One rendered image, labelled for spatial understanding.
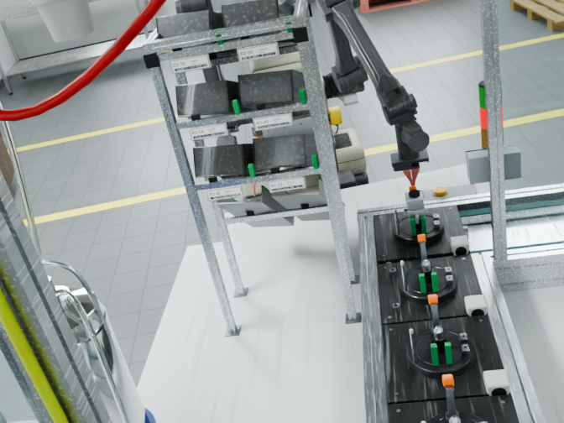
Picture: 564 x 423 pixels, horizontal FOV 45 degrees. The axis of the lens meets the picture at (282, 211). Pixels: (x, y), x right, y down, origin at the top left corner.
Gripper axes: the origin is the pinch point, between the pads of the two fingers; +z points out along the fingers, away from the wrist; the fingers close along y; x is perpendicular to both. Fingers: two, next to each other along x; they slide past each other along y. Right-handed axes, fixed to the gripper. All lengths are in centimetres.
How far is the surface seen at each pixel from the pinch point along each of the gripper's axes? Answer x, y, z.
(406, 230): -12.8, -3.6, 6.9
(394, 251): -19.3, -7.4, 8.9
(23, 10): 531, -363, 12
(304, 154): -28.3, -24.6, -27.3
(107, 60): -122, -26, -80
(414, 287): -38.7, -3.8, 7.1
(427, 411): -76, -5, 9
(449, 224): -9.3, 8.2, 9.0
